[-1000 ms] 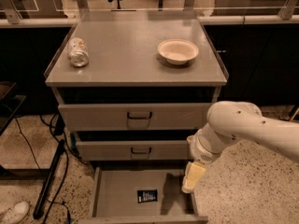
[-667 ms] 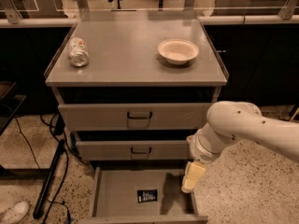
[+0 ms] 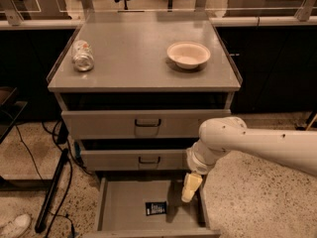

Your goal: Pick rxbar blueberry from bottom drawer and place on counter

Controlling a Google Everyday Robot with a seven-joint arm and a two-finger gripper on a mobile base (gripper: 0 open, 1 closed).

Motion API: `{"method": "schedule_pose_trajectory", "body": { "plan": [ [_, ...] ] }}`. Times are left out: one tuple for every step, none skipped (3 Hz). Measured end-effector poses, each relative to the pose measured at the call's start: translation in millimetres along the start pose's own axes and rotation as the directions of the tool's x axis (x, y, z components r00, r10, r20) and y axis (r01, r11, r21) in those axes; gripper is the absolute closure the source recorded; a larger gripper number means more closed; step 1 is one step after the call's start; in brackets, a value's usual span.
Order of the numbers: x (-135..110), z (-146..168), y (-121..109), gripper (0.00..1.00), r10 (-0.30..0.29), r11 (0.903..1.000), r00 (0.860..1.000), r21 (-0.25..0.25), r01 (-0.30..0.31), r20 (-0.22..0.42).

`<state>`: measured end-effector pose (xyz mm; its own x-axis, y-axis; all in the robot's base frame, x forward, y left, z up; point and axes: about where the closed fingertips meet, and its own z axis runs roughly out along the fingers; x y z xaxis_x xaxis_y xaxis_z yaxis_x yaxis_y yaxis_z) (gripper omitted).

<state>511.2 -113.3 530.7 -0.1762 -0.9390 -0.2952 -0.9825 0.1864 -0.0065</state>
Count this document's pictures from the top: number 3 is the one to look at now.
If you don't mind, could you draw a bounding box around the white paper bowl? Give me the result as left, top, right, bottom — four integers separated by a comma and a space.
166, 42, 211, 69

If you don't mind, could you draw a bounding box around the grey drawer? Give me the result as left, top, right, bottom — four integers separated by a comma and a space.
61, 109, 231, 140
81, 150, 188, 171
83, 174, 221, 238

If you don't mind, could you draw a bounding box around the grey top drawer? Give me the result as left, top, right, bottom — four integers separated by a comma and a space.
61, 109, 231, 140

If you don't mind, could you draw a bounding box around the black cable on floor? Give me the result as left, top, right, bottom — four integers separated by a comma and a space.
14, 119, 95, 238

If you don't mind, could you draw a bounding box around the black metal floor bar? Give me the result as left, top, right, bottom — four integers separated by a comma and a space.
35, 149, 68, 233

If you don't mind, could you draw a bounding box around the silver soda can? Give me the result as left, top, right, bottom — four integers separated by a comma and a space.
71, 40, 94, 71

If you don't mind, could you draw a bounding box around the wheeled cart base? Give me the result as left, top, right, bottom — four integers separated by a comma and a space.
295, 110, 317, 131

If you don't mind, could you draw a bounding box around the grey drawer cabinet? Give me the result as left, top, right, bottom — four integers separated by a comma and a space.
46, 11, 244, 183

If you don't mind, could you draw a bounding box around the dark blue rxbar packet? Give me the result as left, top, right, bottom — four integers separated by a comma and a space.
146, 201, 167, 216

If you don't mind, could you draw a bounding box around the grey middle drawer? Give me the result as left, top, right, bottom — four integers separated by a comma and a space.
81, 150, 188, 171

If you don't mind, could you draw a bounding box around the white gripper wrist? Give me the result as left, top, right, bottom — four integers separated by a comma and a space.
181, 140, 228, 202

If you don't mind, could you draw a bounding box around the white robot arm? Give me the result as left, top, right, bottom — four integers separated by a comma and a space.
181, 117, 317, 202

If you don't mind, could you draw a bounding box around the white sneaker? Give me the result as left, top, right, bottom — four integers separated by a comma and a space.
0, 213, 32, 238

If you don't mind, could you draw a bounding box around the grey bottom drawer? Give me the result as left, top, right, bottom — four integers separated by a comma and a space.
83, 174, 221, 238

